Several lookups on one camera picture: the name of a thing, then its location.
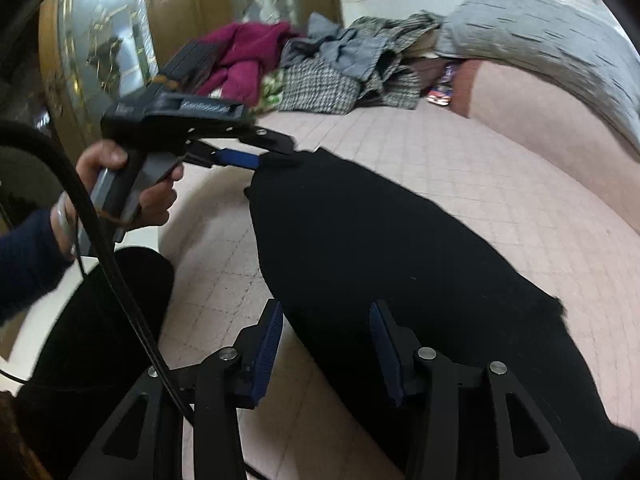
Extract black cable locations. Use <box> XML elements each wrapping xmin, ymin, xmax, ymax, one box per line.
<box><xmin>0</xmin><ymin>121</ymin><xmax>261</xmax><ymax>480</ymax></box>

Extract green patterned cloth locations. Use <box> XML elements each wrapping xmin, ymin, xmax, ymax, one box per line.
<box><xmin>250</xmin><ymin>72</ymin><xmax>286</xmax><ymax>115</ymax></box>

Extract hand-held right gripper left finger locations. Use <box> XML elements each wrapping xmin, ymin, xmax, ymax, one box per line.
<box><xmin>68</xmin><ymin>298</ymin><xmax>284</xmax><ymax>480</ymax></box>

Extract colourful printed packet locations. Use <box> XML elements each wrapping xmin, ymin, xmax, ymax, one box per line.
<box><xmin>426</xmin><ymin>62</ymin><xmax>458</xmax><ymax>107</ymax></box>

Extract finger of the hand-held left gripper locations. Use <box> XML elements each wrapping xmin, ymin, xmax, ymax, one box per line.
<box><xmin>227</xmin><ymin>122</ymin><xmax>297</xmax><ymax>157</ymax></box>
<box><xmin>172</xmin><ymin>140</ymin><xmax>262</xmax><ymax>183</ymax></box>

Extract magenta garment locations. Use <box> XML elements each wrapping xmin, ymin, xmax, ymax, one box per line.
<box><xmin>197</xmin><ymin>21</ymin><xmax>301</xmax><ymax>98</ymax></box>

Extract person's black-clad leg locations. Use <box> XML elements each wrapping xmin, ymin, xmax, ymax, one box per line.
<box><xmin>12</xmin><ymin>246</ymin><xmax>175</xmax><ymax>480</ymax></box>

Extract grey patterned pillow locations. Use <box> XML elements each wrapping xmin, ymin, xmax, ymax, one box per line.
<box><xmin>440</xmin><ymin>0</ymin><xmax>640</xmax><ymax>153</ymax></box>

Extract checkered tweed garment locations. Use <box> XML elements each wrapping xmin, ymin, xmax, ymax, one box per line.
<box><xmin>276</xmin><ymin>12</ymin><xmax>443</xmax><ymax>113</ymax></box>

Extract wooden mirrored wardrobe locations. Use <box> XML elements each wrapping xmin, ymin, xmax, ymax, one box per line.
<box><xmin>39</xmin><ymin>0</ymin><xmax>346</xmax><ymax>148</ymax></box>

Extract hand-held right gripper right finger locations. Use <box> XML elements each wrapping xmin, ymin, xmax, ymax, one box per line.
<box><xmin>368</xmin><ymin>300</ymin><xmax>583</xmax><ymax>480</ymax></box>

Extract grey denim garment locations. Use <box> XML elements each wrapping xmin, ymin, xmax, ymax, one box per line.
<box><xmin>280</xmin><ymin>12</ymin><xmax>401</xmax><ymax>83</ymax></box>

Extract person's left hand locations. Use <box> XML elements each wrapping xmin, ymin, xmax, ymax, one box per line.
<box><xmin>50</xmin><ymin>140</ymin><xmax>180</xmax><ymax>260</ymax></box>

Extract black pants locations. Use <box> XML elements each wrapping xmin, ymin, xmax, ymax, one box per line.
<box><xmin>244</xmin><ymin>147</ymin><xmax>640</xmax><ymax>480</ymax></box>

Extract pink bed sheet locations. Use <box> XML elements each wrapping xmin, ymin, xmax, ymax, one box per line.
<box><xmin>159</xmin><ymin>60</ymin><xmax>640</xmax><ymax>480</ymax></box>

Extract person's left forearm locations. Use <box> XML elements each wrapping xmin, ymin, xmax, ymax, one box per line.
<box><xmin>0</xmin><ymin>210</ymin><xmax>76</xmax><ymax>326</ymax></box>

